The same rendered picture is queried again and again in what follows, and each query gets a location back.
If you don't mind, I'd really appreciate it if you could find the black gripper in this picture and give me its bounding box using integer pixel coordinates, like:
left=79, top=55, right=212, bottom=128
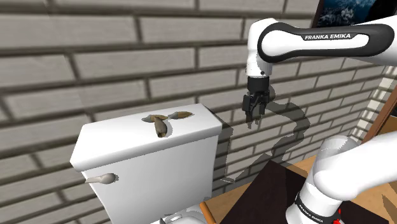
left=242, top=76, right=270, bottom=125

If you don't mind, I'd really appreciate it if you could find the dark robot stand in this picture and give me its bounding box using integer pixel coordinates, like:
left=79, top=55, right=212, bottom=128
left=219, top=159, right=390, bottom=224

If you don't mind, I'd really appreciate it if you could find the long brown tapered object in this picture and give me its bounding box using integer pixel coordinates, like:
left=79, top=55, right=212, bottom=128
left=153, top=118, right=169, bottom=139

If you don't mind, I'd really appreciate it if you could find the small brown tapered object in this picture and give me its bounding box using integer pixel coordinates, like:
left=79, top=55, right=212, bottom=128
left=142, top=114, right=169, bottom=123

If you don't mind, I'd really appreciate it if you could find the orange wooden stick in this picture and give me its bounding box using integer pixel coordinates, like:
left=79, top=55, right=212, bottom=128
left=198, top=201, right=218, bottom=224

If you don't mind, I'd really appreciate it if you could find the white toilet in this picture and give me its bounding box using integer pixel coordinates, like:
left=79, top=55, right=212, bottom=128
left=69, top=102, right=224, bottom=224

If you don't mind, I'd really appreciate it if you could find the brown wooden door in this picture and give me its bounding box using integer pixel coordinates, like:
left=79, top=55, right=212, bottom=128
left=361, top=86, right=397, bottom=144

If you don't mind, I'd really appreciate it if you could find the blue wall picture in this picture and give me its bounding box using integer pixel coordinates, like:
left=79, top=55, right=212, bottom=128
left=311, top=0, right=386, bottom=29

